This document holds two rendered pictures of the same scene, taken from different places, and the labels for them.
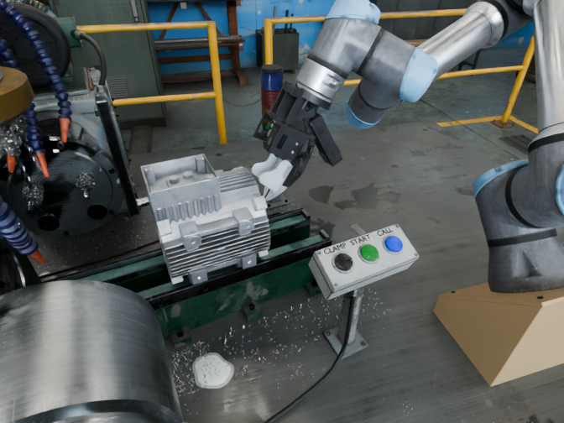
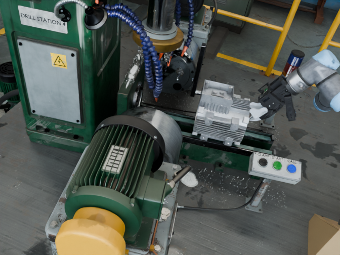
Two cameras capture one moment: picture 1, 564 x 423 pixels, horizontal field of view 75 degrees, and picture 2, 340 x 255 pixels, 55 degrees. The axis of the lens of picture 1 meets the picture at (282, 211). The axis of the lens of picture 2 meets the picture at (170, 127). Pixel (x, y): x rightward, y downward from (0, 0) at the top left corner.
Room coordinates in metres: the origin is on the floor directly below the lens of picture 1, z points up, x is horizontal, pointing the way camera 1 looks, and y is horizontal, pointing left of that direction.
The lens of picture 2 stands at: (-0.43, -0.18, 1.87)
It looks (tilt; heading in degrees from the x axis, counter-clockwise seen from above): 43 degrees down; 28
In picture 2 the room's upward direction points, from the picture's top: 10 degrees clockwise
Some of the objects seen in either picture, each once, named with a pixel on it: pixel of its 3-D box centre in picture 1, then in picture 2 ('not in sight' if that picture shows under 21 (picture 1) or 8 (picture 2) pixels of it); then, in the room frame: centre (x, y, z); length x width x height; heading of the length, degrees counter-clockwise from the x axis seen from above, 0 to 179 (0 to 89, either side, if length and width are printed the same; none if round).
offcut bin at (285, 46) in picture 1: (278, 39); not in sight; (5.34, 0.06, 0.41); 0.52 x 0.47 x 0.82; 105
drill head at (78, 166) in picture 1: (63, 166); (173, 58); (0.78, 0.53, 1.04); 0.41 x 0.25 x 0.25; 25
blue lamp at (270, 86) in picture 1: (272, 79); (295, 58); (0.98, 0.03, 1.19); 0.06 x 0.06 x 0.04
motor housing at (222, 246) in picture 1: (208, 222); (220, 117); (0.59, 0.15, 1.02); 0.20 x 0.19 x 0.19; 115
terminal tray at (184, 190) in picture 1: (181, 188); (216, 96); (0.57, 0.19, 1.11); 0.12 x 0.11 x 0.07; 115
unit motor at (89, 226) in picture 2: not in sight; (127, 218); (-0.08, 0.08, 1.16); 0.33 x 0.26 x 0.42; 25
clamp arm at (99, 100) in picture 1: (120, 160); (198, 71); (0.65, 0.33, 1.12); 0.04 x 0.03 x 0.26; 115
